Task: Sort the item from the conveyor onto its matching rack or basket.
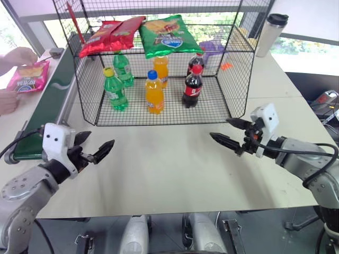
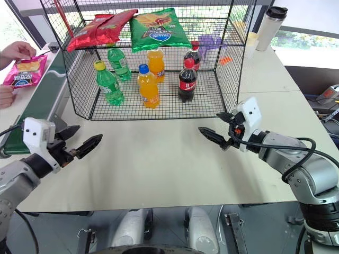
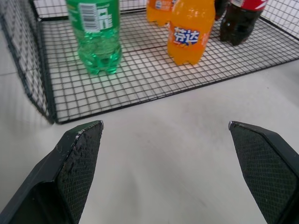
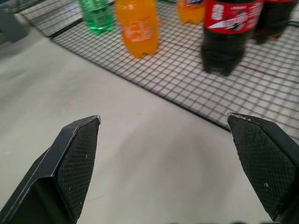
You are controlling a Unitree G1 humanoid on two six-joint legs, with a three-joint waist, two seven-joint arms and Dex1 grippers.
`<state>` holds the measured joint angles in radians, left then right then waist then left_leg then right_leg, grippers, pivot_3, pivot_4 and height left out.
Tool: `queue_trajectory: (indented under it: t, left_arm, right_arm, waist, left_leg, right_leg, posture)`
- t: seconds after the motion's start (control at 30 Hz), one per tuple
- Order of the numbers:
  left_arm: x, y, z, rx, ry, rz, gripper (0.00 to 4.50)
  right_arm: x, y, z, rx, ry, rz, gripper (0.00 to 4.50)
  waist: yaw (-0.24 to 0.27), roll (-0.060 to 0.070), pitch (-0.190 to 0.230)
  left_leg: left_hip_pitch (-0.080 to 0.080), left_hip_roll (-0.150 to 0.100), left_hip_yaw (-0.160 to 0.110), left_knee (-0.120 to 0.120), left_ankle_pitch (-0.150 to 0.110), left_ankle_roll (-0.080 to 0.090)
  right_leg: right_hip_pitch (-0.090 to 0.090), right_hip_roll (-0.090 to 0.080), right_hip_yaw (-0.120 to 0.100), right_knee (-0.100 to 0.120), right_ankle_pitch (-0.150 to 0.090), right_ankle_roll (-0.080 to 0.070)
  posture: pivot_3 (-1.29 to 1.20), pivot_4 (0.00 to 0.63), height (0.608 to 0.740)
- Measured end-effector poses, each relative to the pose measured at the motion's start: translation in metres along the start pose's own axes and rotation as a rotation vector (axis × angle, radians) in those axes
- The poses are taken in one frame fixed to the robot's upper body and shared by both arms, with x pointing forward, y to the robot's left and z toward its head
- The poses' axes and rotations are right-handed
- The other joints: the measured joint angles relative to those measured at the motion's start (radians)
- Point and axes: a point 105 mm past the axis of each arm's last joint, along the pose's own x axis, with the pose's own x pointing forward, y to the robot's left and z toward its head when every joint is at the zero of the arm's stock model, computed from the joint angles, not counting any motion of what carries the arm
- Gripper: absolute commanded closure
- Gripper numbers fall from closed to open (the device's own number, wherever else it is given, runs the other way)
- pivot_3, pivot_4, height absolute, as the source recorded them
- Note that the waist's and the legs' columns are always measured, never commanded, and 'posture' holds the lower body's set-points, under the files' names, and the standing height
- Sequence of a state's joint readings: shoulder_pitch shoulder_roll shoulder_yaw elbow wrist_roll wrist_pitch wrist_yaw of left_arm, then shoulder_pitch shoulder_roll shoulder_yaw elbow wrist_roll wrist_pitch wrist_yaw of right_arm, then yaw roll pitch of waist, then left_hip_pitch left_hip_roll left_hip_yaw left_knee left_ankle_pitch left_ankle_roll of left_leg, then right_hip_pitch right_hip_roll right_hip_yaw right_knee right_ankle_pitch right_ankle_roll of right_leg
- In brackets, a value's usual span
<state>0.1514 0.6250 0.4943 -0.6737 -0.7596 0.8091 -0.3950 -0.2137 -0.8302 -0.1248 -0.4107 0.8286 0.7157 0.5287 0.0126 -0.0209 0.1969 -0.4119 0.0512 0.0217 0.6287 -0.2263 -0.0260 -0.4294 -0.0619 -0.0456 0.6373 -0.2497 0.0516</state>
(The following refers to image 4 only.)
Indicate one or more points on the orange soda bottle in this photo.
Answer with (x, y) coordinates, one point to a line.
(190, 11)
(140, 28)

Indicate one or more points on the cola bottle with red label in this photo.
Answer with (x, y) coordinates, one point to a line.
(272, 22)
(227, 37)

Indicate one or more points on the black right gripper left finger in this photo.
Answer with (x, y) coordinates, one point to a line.
(58, 177)

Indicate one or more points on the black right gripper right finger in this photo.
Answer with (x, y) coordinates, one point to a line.
(266, 168)

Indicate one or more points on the green soda bottle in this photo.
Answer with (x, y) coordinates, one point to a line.
(97, 15)

